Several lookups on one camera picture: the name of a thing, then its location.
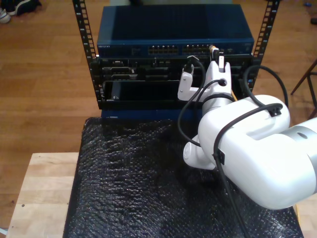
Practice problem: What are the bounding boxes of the black rack server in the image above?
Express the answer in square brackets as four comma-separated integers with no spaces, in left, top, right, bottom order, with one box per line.
[90,57,260,82]

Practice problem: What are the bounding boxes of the black rack shelf tray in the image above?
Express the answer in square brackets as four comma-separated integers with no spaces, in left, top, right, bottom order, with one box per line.
[99,79,248,111]

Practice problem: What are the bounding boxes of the blue flat device under rack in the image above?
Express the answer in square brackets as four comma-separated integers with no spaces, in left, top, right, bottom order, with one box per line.
[101,108,204,121]

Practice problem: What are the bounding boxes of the black bubble mat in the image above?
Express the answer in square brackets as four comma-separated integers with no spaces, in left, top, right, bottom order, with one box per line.
[62,116,305,238]

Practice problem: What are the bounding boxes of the dark sneaker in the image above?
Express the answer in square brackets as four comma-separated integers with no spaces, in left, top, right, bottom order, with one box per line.
[4,0,42,16]

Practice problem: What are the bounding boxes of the white sneaker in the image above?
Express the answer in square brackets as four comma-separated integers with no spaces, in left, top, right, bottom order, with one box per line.
[0,7,12,24]

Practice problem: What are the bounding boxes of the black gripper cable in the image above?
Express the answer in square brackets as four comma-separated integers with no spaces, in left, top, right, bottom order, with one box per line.
[177,78,225,147]

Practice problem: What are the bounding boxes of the blue network switch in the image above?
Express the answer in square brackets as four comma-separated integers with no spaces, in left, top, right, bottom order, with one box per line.
[96,5,255,59]

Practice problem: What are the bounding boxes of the black camera cable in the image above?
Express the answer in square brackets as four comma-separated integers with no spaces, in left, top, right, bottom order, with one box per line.
[183,55,289,238]

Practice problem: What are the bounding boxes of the black rack frame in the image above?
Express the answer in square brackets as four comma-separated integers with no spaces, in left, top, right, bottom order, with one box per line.
[71,0,282,112]

